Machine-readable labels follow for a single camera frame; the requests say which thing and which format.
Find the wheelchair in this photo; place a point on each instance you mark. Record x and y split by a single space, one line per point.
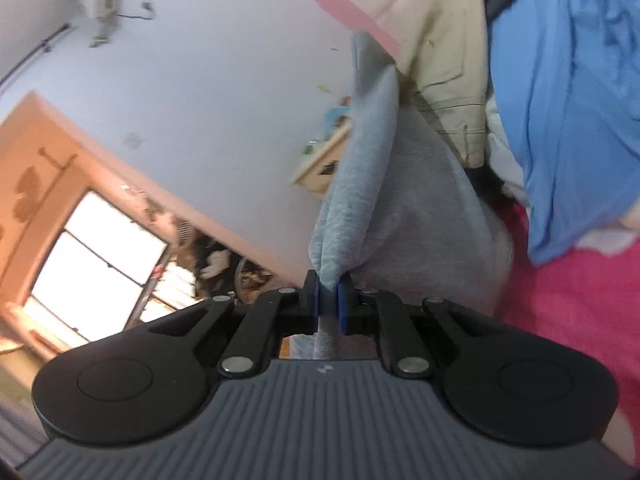
252 280

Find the window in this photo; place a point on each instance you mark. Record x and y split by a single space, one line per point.
95 265

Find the wall pipe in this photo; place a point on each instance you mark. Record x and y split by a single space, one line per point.
35 55

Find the grey sweatshirt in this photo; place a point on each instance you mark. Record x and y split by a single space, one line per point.
415 200

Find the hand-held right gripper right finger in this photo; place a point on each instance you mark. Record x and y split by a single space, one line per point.
343 310

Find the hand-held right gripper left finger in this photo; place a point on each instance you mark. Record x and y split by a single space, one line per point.
312 307

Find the pink floral blanket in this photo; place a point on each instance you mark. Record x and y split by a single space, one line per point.
570 320

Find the blue shirt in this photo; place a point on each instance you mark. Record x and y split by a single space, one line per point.
565 110

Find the cream nightstand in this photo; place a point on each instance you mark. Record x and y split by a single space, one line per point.
320 165

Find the beige cargo jacket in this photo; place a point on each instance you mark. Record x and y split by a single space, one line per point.
450 70

